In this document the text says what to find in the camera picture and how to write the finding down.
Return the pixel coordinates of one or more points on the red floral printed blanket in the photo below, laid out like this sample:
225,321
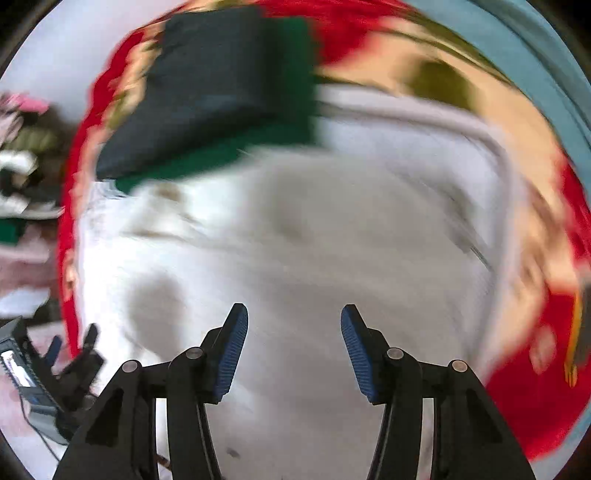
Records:
508,184

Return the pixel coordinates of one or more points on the pile of mixed clothes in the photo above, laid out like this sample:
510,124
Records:
25,184

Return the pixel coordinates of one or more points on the light blue cloth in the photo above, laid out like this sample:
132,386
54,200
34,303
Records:
531,60

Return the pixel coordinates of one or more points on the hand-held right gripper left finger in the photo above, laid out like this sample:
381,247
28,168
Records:
231,355

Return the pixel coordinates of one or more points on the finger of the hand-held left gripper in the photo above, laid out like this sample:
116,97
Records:
85,357
53,350

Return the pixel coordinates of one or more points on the folded green garment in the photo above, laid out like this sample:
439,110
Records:
258,106

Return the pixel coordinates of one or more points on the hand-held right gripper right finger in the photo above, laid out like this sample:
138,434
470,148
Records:
360,355

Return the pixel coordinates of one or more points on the white garment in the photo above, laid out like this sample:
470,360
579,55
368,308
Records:
295,258

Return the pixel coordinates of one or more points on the folded dark navy garment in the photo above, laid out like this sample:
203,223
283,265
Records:
194,92

